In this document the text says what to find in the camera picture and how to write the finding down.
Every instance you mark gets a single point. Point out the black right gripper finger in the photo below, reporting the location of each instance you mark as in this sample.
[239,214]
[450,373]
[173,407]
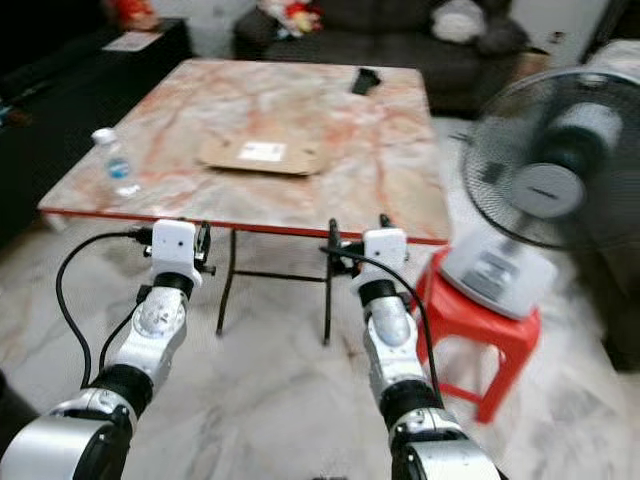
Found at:
[384,222]
[332,232]

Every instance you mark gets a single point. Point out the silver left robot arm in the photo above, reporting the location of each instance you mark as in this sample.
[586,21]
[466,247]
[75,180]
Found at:
[160,325]

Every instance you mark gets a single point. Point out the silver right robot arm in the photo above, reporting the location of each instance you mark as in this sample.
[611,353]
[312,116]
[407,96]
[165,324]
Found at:
[390,335]

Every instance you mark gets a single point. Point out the flat brown cardboard box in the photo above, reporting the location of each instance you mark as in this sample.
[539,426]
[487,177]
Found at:
[220,155]

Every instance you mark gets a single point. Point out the red plastic stool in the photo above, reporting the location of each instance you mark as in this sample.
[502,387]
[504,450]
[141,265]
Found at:
[470,310]

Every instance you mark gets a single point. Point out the clear plastic water bottle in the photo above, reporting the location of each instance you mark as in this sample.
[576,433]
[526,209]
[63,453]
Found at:
[117,165]

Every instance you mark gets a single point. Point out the black phone stand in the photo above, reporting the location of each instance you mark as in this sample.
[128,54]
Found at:
[365,82]

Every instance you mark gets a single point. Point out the grey electric fan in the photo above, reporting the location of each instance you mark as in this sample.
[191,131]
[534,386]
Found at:
[545,190]

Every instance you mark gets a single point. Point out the dark grey fabric sofa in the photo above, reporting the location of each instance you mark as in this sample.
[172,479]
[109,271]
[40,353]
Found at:
[390,50]

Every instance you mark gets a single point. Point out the black TV cabinet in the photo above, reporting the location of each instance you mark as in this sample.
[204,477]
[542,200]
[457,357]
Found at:
[40,150]

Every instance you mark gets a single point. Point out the white round cushion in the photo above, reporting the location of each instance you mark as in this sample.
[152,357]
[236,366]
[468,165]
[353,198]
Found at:
[458,22]

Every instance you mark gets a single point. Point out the cartoon boy plush doll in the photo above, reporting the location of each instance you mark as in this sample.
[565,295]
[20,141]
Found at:
[290,15]

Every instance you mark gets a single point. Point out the white booklet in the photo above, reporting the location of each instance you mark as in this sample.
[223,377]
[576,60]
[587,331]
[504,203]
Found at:
[132,41]

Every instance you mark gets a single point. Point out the red laughing Buddha figurine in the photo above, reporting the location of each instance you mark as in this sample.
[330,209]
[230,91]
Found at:
[130,10]

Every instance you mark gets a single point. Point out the black flat screen TV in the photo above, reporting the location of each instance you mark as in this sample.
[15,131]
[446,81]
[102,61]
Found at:
[40,25]

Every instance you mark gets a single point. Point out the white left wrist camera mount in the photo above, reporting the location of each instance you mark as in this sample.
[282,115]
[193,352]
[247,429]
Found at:
[175,250]

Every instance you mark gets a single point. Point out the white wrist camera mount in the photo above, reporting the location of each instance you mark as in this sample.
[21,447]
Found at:
[175,250]
[385,255]

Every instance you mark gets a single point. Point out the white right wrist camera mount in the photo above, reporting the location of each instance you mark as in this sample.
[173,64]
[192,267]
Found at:
[385,255]

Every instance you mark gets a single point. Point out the black metal table leg frame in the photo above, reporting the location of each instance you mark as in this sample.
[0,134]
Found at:
[231,300]

